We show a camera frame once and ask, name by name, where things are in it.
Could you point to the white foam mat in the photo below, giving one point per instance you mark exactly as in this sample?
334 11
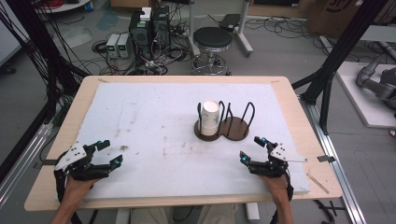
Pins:
155 109

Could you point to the person's left hand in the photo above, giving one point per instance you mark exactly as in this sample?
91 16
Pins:
77 186

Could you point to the white round table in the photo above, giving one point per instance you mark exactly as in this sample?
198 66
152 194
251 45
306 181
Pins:
65 5

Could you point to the blue tape roll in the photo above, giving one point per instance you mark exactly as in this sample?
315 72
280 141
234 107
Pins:
89 6

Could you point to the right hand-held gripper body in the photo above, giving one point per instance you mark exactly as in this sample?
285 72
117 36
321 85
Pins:
275 165

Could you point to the thin wooden stick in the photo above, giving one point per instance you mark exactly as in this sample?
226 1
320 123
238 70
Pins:
317 183

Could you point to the black metal frame stand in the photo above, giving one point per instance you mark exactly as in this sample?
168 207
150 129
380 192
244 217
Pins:
339 53

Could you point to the person's right hand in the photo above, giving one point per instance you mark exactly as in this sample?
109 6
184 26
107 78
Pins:
277 184

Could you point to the black flat device on stand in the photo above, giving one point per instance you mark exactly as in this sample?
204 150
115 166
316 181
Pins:
229 21

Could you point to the person's beige trousers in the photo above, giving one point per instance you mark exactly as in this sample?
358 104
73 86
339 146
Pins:
214 214

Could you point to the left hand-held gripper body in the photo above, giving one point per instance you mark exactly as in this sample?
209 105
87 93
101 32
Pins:
76 155

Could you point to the black frame beam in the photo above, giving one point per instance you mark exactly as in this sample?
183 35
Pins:
28 137

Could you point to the black tape piece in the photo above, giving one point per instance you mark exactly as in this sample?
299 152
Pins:
49 162
326 159

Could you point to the white box on computer tower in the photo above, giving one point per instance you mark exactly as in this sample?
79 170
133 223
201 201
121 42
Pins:
145 14

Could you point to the aluminium rail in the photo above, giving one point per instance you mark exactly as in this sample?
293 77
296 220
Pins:
336 161
25 161

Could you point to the brown cardboard box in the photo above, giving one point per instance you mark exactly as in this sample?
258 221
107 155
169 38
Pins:
336 15

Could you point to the white floor board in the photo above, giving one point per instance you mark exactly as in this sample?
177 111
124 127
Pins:
364 102

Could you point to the white floral paper cup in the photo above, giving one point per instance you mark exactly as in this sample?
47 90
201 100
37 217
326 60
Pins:
210 116

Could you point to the grey power supply unit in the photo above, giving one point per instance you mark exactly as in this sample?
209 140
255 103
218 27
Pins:
112 45
124 45

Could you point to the white panel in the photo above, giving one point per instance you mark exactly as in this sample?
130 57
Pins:
11 34

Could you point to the black round stool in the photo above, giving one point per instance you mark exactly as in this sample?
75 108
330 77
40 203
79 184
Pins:
212 39

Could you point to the white table leg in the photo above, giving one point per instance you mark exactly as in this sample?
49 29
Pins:
252 211

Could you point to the white metal stand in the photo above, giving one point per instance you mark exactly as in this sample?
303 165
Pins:
244 34

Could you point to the black computer tower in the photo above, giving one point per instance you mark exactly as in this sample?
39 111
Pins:
140 37
161 26

